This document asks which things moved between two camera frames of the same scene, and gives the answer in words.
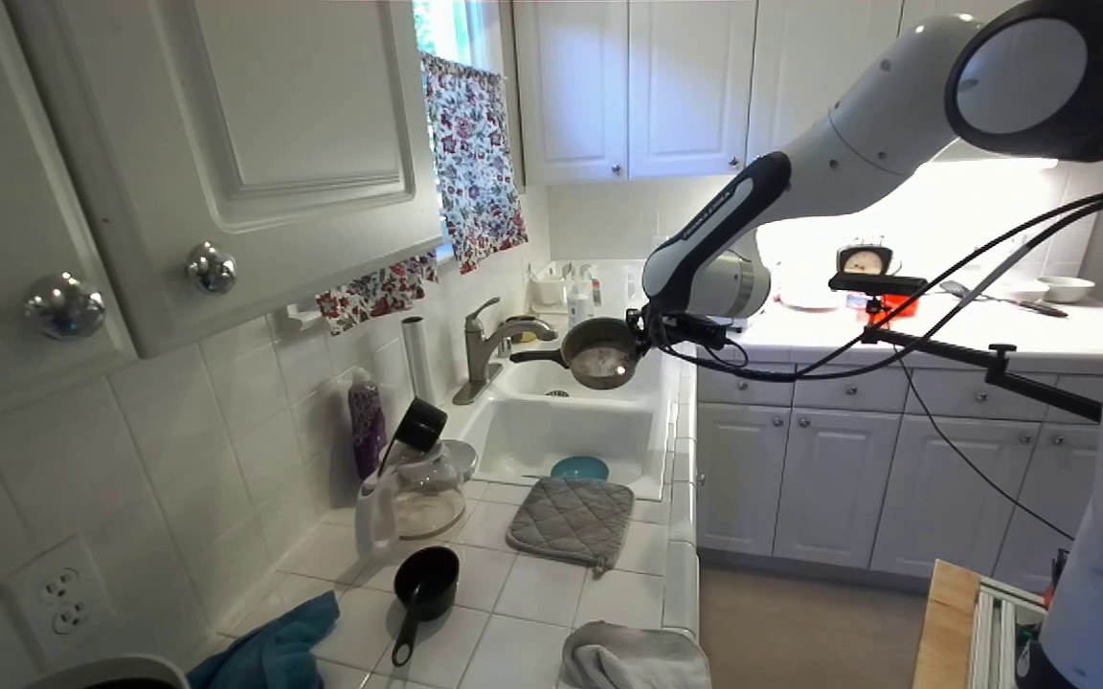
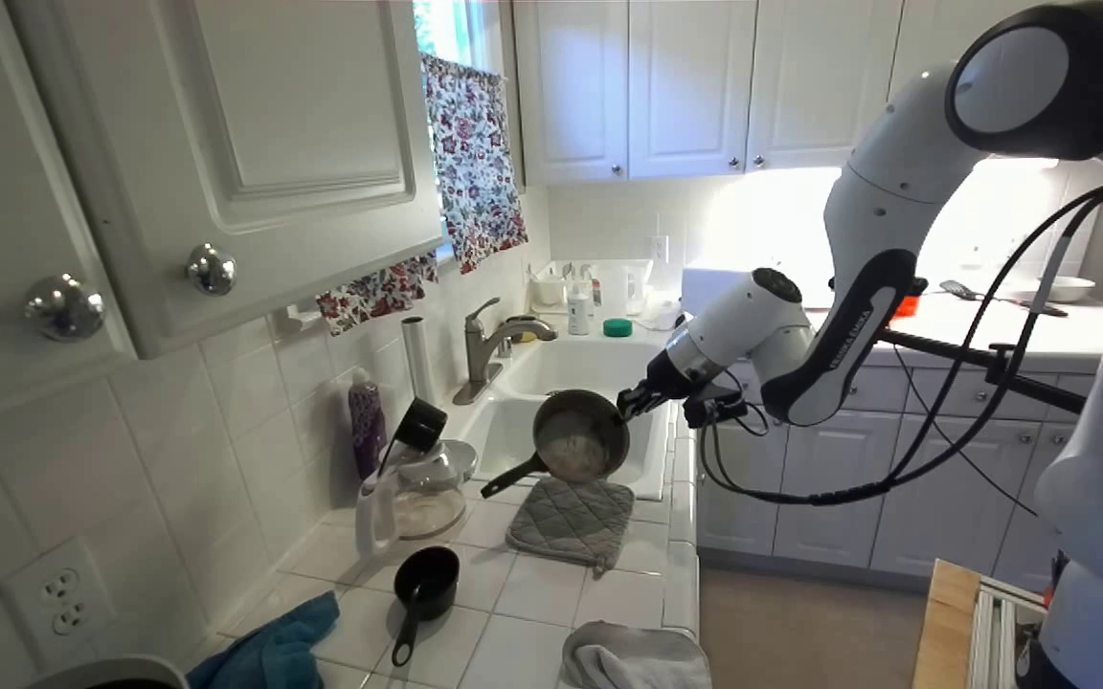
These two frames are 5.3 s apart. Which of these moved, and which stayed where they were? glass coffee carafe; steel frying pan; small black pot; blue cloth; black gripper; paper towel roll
Moved: black gripper; steel frying pan
Stayed: paper towel roll; glass coffee carafe; small black pot; blue cloth
